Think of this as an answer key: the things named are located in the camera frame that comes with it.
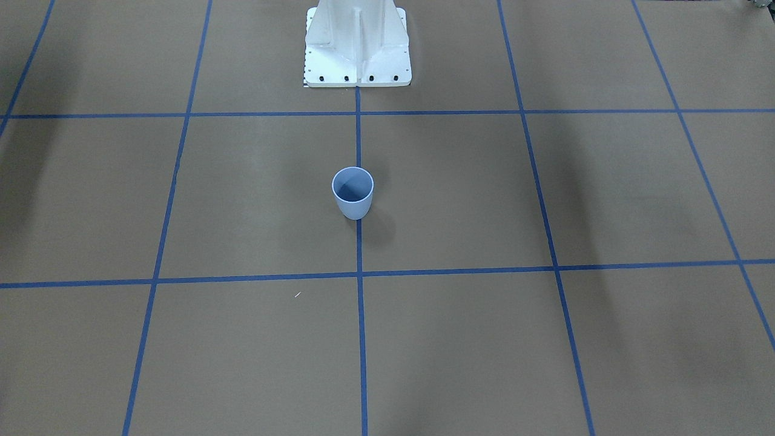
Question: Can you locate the blue cup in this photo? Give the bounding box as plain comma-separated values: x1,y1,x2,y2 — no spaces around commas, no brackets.
331,167,375,220

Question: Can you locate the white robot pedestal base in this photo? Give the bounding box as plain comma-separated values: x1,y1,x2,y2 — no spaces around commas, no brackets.
303,1,412,88

